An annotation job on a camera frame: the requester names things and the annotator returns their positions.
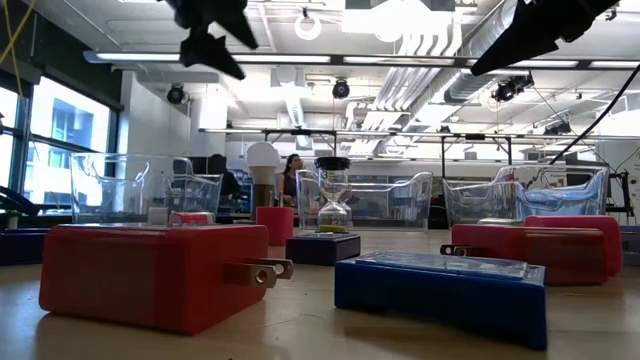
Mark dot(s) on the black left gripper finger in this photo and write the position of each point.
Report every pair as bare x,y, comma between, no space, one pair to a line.
237,25
207,52

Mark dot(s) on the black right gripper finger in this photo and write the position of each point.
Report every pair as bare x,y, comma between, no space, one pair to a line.
520,40

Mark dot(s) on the small red wall charger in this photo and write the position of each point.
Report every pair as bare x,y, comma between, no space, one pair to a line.
192,218

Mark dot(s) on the black hourglass yellow sand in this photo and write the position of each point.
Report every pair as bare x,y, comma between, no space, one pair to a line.
332,163

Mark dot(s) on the white wall charger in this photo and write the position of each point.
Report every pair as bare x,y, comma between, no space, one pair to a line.
157,216

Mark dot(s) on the pink-red wall charger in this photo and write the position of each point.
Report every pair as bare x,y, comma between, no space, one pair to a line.
612,245
275,225

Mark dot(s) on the lavender wall charger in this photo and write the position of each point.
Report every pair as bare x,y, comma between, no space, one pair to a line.
631,245

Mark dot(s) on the navy small calculator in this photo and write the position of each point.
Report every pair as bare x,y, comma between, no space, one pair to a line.
22,247

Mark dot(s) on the black ceiling spotlight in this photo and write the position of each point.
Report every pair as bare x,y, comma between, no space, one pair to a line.
341,90
507,90
176,94
557,129

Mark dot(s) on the long ceiling light bar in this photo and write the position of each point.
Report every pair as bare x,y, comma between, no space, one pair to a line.
300,58

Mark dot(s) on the white bulb brass lamp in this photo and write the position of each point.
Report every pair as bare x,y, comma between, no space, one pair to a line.
262,155

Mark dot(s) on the person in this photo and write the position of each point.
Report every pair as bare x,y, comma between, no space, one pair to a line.
290,185
222,180

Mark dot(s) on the blue lit monitor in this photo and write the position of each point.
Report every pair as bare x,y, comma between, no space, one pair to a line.
245,192

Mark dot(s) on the clear plastic bin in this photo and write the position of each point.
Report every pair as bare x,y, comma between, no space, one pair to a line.
550,195
400,200
80,190

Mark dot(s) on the large window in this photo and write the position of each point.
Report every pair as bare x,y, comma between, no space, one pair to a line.
70,150

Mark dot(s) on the black metal stand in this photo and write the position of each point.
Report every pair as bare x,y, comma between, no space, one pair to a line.
625,190

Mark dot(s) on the purple small calculator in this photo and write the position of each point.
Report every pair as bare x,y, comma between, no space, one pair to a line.
322,250

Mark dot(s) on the blue small calculator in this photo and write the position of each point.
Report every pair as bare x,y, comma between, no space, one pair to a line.
440,300

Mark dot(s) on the silver ventilation duct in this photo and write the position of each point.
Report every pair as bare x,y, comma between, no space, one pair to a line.
500,85

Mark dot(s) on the black background rig frame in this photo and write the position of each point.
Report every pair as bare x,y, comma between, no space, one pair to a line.
300,132

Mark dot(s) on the dark red wall charger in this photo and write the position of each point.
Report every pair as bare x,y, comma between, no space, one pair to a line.
550,255

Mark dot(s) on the small white post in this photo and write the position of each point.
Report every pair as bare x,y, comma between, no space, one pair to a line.
11,220

